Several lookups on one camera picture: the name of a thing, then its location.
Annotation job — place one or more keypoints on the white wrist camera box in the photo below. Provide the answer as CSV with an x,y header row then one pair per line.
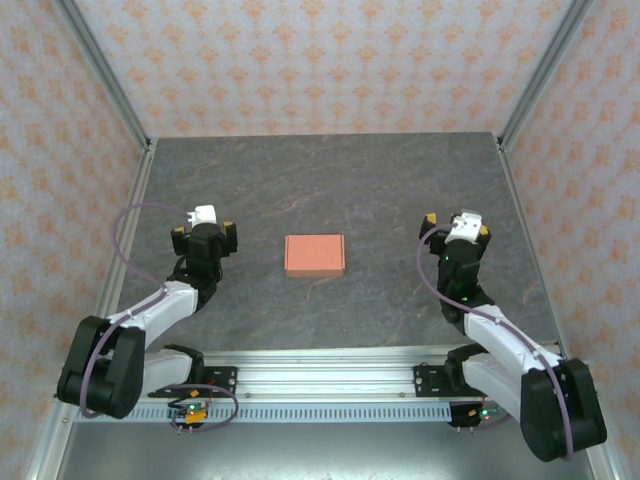
x,y
204,215
467,226

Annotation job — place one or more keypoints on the aluminium frame post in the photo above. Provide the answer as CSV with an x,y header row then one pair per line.
x,y
545,75
107,75

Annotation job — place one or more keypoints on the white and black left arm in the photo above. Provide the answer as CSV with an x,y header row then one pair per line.
x,y
165,307

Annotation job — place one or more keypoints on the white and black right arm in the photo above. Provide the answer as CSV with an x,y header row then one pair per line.
x,y
500,342

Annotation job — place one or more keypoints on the aluminium table side rail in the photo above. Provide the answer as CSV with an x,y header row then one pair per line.
x,y
132,200
520,210

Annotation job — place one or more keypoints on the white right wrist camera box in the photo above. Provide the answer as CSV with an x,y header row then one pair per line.
x,y
467,226

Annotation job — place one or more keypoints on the grey metal base sheet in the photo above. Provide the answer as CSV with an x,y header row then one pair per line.
x,y
325,452

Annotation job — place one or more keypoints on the orange cardboard paper box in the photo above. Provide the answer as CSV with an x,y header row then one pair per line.
x,y
315,255

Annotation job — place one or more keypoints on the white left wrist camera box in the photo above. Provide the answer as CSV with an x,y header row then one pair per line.
x,y
204,215

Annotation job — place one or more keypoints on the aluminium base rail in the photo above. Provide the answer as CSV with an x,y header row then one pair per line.
x,y
325,380

